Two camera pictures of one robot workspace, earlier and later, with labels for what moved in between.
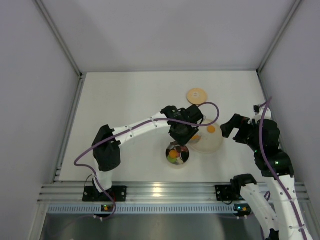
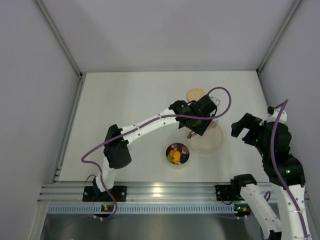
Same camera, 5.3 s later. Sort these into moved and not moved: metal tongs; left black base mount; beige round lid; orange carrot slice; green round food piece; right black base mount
Moved: orange carrot slice; metal tongs
Not moved: green round food piece; beige round lid; right black base mount; left black base mount
